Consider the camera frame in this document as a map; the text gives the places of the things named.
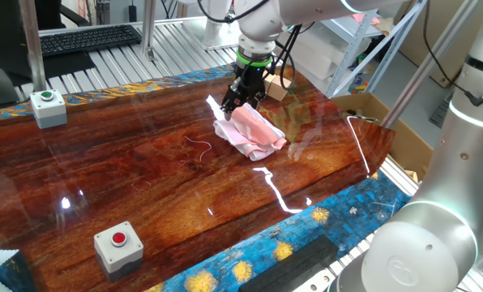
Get glossy wood grain sheet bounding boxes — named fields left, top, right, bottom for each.
left=0, top=64, right=395, bottom=292

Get black arm cable with plug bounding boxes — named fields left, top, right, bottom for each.
left=422, top=0, right=483, bottom=107

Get white storage box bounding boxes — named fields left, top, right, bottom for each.
left=284, top=28, right=350, bottom=82

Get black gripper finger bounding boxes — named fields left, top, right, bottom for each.
left=220, top=83, right=242, bottom=122
left=251, top=91, right=267, bottom=110

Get black monitor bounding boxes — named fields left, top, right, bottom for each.
left=0, top=0, right=36, bottom=109

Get red push button box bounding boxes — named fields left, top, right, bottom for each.
left=93, top=221, right=144, bottom=282

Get colourful toy blocks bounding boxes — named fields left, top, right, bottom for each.
left=348, top=80, right=370, bottom=95

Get large brown cardboard box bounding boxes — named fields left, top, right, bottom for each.
left=399, top=0, right=476, bottom=88

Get white pedestal on metal plate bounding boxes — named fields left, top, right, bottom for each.
left=180, top=0, right=242, bottom=52

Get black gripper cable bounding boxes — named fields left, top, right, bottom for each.
left=195, top=0, right=303, bottom=92

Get black office chair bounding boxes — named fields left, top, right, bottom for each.
left=34, top=0, right=93, bottom=30

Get black computer keyboard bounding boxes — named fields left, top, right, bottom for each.
left=38, top=24, right=143, bottom=57

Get green push button box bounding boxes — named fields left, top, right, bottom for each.
left=29, top=89, right=68, bottom=130

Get open cardboard box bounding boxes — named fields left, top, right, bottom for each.
left=331, top=92, right=434, bottom=182

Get pink white striped towel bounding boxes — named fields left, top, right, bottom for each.
left=212, top=103, right=288, bottom=162

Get aluminium frame profile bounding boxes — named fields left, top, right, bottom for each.
left=381, top=0, right=480, bottom=129

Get thin white thread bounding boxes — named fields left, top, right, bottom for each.
left=183, top=135, right=213, bottom=163
left=130, top=179, right=152, bottom=192

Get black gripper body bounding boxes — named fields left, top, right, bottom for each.
left=232, top=65, right=271, bottom=98

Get grey metal shelf rack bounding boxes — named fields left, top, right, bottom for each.
left=297, top=0, right=429, bottom=98

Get aluminium frame post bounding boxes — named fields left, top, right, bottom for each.
left=140, top=0, right=158, bottom=61
left=17, top=0, right=48, bottom=93

